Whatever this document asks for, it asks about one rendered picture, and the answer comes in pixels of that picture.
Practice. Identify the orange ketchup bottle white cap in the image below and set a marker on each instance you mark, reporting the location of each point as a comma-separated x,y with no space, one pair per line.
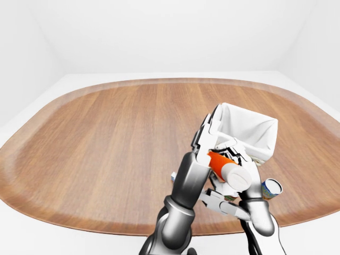
221,163

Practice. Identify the printed tin can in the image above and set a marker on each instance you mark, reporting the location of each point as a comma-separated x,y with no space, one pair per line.
268,193

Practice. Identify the silver robot right hand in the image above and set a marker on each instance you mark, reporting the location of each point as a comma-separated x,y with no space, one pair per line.
252,183

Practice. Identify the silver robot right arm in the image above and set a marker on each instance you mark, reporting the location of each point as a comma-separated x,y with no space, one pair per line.
261,220

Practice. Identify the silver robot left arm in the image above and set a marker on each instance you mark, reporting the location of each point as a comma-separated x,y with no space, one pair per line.
186,183

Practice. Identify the small pale blue box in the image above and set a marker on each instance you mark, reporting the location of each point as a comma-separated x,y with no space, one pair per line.
173,177

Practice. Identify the small dark shape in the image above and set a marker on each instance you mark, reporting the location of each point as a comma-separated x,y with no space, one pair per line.
191,251

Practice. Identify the white basket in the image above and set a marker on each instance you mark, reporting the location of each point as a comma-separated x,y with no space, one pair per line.
252,127

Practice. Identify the green red printed package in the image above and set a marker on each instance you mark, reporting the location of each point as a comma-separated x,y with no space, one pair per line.
230,197

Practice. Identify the silver robot left hand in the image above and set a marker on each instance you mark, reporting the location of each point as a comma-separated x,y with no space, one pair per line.
210,138

